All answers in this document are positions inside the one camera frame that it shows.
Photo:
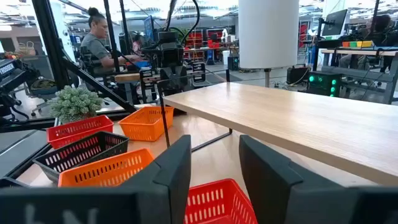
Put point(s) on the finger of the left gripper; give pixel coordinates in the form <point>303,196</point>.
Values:
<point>180,81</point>
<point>168,81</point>

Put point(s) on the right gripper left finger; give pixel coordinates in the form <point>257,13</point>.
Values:
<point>168,174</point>

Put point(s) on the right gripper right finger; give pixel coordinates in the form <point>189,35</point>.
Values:
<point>280,193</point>

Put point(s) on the orange plastic slotted basket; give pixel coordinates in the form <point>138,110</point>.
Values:
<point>146,127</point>
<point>105,171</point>

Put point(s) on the red plastic slotted basket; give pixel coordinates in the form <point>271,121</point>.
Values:
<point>217,202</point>
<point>77,129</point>

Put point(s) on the black plastic slotted basket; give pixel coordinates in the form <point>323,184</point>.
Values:
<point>81,151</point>

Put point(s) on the black robot arm with label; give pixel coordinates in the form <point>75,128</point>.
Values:
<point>12,74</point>

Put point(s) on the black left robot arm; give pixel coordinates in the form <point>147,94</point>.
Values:
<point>170,14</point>

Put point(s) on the white waste bin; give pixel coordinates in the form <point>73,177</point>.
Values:
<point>226,57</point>

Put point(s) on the red storage rack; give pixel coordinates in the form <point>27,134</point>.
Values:
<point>196,39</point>

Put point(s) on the wooden desk top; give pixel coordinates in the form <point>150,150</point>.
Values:
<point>127,77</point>

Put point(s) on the person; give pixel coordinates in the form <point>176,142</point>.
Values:
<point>136,45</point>
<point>381,25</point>
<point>93,46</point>

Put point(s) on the computer monitor with blue screen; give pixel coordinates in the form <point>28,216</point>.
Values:
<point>149,29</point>

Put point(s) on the small green artificial plant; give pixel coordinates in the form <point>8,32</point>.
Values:
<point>74,102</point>

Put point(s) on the black equipment case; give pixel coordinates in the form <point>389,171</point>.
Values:
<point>297,75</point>

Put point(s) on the black computer with green lights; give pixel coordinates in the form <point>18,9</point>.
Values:
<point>323,84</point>

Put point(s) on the grey office chair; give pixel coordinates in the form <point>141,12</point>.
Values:
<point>43,85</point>

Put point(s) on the dark computer monitor on stand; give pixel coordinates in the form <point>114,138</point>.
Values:
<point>335,22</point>

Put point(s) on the orange block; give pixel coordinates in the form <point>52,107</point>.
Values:
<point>345,44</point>

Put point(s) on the green block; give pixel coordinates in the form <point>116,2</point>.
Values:
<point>353,44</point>

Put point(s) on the grey workbench with wooden top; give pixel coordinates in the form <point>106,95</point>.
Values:
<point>357,53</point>

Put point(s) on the yellow block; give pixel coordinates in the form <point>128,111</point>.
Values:
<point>365,43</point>

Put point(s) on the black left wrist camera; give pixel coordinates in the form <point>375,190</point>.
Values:
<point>171,49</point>

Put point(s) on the wooden shelf with black frame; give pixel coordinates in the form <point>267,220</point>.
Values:
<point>280,118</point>

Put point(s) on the black aluminium table frame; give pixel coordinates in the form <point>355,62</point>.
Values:
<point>49,46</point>

